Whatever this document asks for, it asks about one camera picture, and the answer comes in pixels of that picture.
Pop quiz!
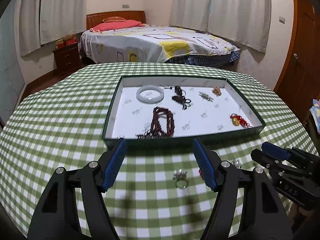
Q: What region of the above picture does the wide white curtain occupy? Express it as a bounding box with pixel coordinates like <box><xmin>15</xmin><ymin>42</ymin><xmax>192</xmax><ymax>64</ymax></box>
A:
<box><xmin>207</xmin><ymin>0</ymin><xmax>272</xmax><ymax>54</ymax></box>

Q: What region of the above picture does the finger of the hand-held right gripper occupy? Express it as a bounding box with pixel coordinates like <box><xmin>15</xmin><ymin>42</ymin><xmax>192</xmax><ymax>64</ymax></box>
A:
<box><xmin>261</xmin><ymin>141</ymin><xmax>292</xmax><ymax>161</ymax></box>
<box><xmin>251</xmin><ymin>149</ymin><xmax>280</xmax><ymax>173</ymax></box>

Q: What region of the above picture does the green checked tablecloth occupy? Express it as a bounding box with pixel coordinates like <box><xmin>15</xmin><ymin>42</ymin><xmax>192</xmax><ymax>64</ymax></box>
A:
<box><xmin>0</xmin><ymin>62</ymin><xmax>309</xmax><ymax>240</ymax></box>

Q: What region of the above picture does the pink pillow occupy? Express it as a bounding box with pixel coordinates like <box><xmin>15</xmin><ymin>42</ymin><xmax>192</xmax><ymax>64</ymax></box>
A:
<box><xmin>90</xmin><ymin>20</ymin><xmax>145</xmax><ymax>32</ymax></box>

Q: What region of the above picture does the patterned white yellow bedsheet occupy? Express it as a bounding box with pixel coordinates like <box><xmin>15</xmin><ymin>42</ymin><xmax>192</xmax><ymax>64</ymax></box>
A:
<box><xmin>79</xmin><ymin>24</ymin><xmax>241</xmax><ymax>64</ymax></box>

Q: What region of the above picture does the brown wooden bead bracelet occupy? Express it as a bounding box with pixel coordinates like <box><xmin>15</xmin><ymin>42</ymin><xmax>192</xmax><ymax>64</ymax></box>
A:
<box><xmin>136</xmin><ymin>106</ymin><xmax>175</xmax><ymax>140</ymax></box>

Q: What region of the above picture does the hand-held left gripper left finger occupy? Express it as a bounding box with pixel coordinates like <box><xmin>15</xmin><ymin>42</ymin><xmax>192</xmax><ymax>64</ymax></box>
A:
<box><xmin>27</xmin><ymin>137</ymin><xmax>128</xmax><ymax>240</ymax></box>

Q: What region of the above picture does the silver ring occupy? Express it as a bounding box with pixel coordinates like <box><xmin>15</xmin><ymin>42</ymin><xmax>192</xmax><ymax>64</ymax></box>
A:
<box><xmin>173</xmin><ymin>169</ymin><xmax>188</xmax><ymax>189</ymax></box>

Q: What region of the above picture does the frosted glass sliding wardrobe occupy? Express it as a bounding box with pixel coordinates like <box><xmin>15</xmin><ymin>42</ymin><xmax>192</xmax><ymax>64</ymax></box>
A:
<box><xmin>0</xmin><ymin>0</ymin><xmax>27</xmax><ymax>120</ymax></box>

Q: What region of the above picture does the red cord gold charm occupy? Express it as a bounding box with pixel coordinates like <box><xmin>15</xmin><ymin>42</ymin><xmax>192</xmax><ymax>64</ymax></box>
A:
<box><xmin>229</xmin><ymin>113</ymin><xmax>253</xmax><ymax>129</ymax></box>

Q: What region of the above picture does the blue plaid mattress cover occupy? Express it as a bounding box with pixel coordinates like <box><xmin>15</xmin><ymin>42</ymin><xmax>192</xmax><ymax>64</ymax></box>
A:
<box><xmin>166</xmin><ymin>50</ymin><xmax>241</xmax><ymax>67</ymax></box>

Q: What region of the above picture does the shallow green box white lining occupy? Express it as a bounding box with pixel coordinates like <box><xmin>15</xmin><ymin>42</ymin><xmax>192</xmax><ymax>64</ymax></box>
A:
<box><xmin>102</xmin><ymin>74</ymin><xmax>266</xmax><ymax>150</ymax></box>

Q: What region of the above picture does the narrow white curtain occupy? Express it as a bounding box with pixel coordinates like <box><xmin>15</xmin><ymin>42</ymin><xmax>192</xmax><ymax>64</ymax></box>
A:
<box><xmin>19</xmin><ymin>0</ymin><xmax>44</xmax><ymax>57</ymax></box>

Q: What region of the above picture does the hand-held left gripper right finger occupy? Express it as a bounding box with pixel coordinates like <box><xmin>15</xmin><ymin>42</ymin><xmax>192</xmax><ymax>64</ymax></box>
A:
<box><xmin>192</xmin><ymin>138</ymin><xmax>293</xmax><ymax>240</ymax></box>

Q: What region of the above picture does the dark wooden nightstand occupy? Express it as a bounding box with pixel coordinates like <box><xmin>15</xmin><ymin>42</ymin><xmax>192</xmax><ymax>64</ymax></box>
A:
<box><xmin>52</xmin><ymin>44</ymin><xmax>81</xmax><ymax>76</ymax></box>

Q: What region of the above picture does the blue patterned cloth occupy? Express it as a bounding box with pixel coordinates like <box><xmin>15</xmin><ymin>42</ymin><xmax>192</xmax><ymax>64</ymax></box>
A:
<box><xmin>309</xmin><ymin>99</ymin><xmax>320</xmax><ymax>133</ymax></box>

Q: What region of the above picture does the dark bead string with knot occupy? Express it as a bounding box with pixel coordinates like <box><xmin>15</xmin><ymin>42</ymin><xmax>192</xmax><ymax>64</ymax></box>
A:
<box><xmin>172</xmin><ymin>94</ymin><xmax>192</xmax><ymax>110</ymax></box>

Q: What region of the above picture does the white jade bangle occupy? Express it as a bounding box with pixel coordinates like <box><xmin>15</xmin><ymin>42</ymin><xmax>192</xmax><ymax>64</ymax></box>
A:
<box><xmin>136</xmin><ymin>85</ymin><xmax>165</xmax><ymax>103</ymax></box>

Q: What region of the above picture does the wooden bed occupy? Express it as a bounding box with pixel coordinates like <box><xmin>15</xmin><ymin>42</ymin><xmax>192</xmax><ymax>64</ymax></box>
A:
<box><xmin>78</xmin><ymin>10</ymin><xmax>242</xmax><ymax>67</ymax></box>

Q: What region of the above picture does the brown wooden door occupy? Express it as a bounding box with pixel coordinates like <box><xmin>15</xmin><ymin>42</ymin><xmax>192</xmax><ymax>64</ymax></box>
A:
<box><xmin>274</xmin><ymin>0</ymin><xmax>320</xmax><ymax>120</ymax></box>

